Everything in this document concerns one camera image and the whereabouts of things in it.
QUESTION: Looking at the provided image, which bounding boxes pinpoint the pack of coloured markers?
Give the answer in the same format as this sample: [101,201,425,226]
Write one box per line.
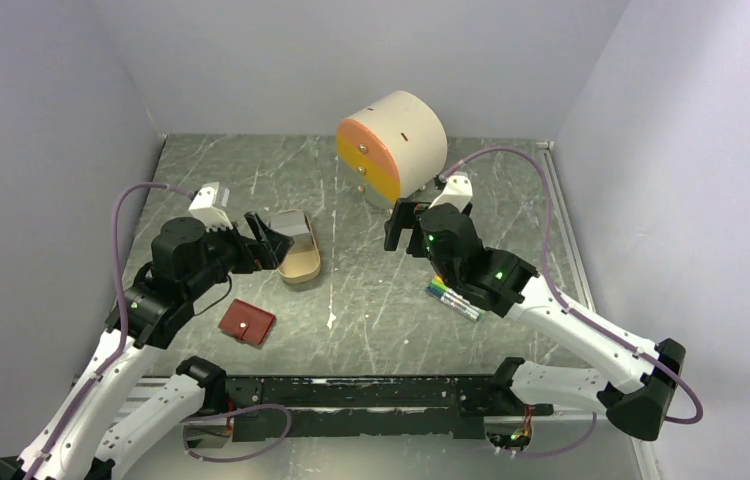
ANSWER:
[426,276,484,321]

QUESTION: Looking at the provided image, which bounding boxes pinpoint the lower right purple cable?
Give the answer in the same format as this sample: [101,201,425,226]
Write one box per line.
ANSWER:
[494,411,599,460]

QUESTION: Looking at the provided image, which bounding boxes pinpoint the red leather card holder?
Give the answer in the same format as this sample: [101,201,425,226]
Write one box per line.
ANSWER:
[218,299,276,347]

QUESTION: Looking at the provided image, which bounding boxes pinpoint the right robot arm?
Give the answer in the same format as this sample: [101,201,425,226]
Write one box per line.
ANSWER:
[384,199,686,441]

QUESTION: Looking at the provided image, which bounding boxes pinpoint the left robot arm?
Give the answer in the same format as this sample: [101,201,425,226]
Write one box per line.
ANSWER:
[0,212,294,479]

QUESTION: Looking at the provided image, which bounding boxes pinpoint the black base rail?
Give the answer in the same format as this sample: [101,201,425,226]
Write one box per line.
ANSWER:
[197,374,553,442]

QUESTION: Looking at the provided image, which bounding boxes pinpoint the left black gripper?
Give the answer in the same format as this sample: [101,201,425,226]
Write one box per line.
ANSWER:
[185,209,293,299]

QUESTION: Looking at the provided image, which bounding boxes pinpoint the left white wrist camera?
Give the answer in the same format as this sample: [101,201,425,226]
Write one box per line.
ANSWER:
[188,182,234,231]

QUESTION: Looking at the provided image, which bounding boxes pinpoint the cream drawer cabinet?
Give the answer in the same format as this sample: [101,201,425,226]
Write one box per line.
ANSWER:
[335,90,448,209]

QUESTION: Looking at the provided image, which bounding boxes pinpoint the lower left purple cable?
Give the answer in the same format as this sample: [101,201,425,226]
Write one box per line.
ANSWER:
[181,404,293,464]

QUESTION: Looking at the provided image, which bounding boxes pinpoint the beige oval tray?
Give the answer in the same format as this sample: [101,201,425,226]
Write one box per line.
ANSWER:
[278,211,321,285]

